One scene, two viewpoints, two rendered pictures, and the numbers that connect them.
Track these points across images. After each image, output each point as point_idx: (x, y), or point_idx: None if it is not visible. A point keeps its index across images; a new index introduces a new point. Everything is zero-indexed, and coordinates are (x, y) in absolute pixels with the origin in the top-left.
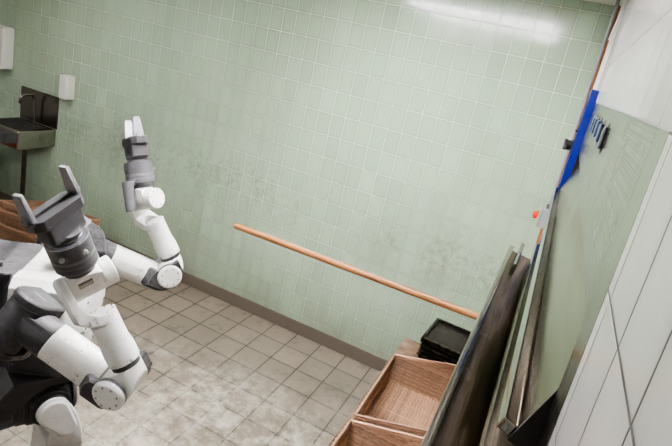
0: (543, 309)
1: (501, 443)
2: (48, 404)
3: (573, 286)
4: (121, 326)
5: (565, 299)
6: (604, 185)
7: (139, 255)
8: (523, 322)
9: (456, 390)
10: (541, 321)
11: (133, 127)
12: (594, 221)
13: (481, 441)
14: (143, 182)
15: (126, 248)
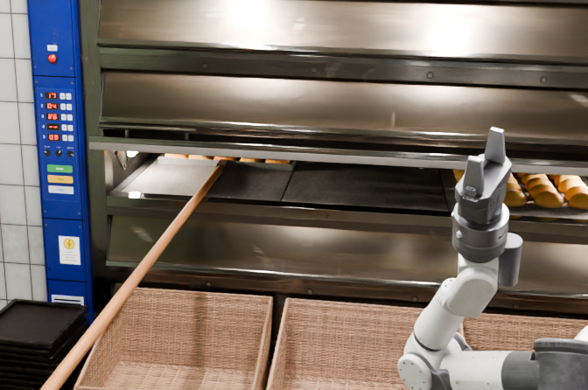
0: (544, 52)
1: (555, 130)
2: None
3: (563, 26)
4: None
5: (570, 32)
6: None
7: (476, 353)
8: (564, 58)
9: None
10: (563, 52)
11: (504, 148)
12: None
13: (549, 141)
14: None
15: (490, 357)
